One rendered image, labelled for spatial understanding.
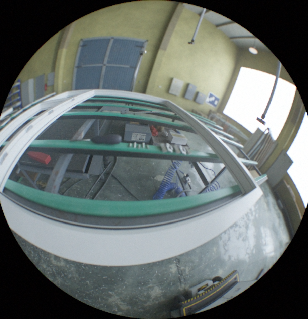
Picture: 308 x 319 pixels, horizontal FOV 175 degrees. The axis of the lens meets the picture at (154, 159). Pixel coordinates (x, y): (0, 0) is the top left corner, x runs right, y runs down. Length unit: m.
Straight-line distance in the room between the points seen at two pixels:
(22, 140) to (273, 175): 7.18
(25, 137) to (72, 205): 0.41
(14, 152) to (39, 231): 0.39
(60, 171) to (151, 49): 6.92
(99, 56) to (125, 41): 1.65
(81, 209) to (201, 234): 0.23
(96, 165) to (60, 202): 0.50
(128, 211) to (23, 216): 0.21
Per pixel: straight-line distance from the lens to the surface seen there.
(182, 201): 0.27
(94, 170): 0.69
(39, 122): 0.63
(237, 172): 0.57
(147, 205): 0.23
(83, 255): 0.15
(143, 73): 6.62
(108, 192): 1.22
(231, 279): 1.35
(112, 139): 0.34
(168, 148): 0.40
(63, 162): 0.40
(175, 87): 6.89
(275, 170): 6.71
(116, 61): 6.71
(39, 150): 0.53
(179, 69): 7.24
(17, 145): 0.54
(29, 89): 9.91
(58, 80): 7.81
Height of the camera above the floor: 1.08
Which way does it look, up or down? 40 degrees down
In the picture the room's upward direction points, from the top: 20 degrees clockwise
